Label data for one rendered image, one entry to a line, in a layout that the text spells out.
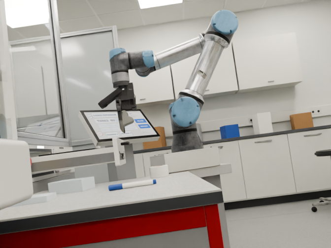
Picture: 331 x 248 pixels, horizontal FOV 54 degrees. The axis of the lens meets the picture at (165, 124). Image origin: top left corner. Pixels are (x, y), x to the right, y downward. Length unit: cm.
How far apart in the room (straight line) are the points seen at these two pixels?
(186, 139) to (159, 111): 347
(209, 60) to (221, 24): 16
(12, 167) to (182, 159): 91
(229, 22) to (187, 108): 41
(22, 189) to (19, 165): 4
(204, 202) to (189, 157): 69
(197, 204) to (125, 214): 15
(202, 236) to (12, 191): 39
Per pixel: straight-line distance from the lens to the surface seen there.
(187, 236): 72
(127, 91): 141
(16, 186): 57
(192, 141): 146
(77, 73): 313
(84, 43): 318
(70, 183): 110
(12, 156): 56
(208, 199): 70
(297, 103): 521
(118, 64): 142
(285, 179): 438
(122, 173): 230
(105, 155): 128
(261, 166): 429
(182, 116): 134
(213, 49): 144
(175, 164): 135
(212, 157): 142
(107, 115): 234
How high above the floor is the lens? 86
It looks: 5 degrees up
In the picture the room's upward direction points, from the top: 8 degrees counter-clockwise
